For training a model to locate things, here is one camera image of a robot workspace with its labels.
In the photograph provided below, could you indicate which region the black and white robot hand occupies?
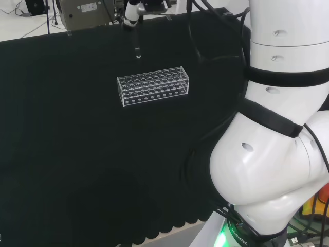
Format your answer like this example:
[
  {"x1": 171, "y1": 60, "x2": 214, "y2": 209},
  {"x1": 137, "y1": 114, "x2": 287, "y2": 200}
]
[{"x1": 122, "y1": 0, "x2": 172, "y2": 30}]

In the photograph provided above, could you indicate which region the clear glass test tube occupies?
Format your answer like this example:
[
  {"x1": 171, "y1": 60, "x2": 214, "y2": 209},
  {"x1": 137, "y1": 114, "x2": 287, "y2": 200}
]
[{"x1": 133, "y1": 27, "x2": 142, "y2": 60}]

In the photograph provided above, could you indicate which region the clear plastic test tube rack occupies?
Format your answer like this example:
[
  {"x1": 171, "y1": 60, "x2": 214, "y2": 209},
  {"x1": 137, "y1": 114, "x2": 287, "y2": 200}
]
[{"x1": 116, "y1": 66, "x2": 190, "y2": 108}]

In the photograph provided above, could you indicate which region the grey metal equipment box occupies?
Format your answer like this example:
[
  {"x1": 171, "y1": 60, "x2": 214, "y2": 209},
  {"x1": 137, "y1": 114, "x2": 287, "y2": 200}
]
[{"x1": 56, "y1": 0, "x2": 124, "y2": 32}]

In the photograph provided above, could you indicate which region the blue tripod leg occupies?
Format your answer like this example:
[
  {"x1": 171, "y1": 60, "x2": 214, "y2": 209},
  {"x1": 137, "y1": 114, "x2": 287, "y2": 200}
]
[{"x1": 44, "y1": 0, "x2": 51, "y2": 36}]

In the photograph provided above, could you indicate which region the black bench cloth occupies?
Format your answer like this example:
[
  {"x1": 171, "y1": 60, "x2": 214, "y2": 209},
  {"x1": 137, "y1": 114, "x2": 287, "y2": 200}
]
[{"x1": 0, "y1": 7, "x2": 252, "y2": 245}]

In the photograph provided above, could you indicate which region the yellow stop button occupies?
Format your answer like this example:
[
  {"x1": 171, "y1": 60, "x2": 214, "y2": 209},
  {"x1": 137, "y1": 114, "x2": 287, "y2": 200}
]
[{"x1": 301, "y1": 181, "x2": 329, "y2": 220}]

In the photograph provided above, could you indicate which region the thick black cable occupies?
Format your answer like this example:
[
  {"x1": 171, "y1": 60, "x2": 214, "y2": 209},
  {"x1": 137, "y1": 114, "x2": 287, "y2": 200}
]
[{"x1": 185, "y1": 0, "x2": 251, "y2": 64}]

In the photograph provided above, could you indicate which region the thin black cable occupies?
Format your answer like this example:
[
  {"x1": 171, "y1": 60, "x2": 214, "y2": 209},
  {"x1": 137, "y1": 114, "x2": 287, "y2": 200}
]
[{"x1": 303, "y1": 123, "x2": 329, "y2": 168}]

